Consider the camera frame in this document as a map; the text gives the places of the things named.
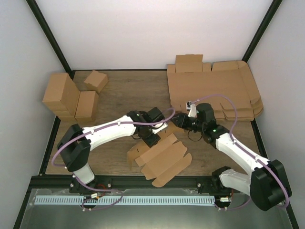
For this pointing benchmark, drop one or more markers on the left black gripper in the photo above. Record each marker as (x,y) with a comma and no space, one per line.
(152,141)

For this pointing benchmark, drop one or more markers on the small tilted cardboard box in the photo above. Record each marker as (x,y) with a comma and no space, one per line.
(96,81)

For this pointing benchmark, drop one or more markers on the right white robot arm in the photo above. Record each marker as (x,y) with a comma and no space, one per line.
(264,181)

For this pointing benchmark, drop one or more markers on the clear plastic sheet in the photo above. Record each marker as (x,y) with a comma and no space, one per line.
(150,217)

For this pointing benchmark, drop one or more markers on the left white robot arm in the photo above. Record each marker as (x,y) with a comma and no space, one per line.
(146,125)

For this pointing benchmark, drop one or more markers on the stack of flat cardboard blanks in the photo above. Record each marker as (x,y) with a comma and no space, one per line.
(229,87)

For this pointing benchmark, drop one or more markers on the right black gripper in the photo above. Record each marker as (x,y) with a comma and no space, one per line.
(181,121)

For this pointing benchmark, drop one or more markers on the tall folded cardboard box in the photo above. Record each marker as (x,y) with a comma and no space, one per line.
(62,96)

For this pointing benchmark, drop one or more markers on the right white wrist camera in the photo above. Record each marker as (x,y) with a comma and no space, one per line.
(191,108)

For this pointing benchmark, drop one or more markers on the light blue slotted cable duct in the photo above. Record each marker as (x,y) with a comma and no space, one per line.
(127,200)

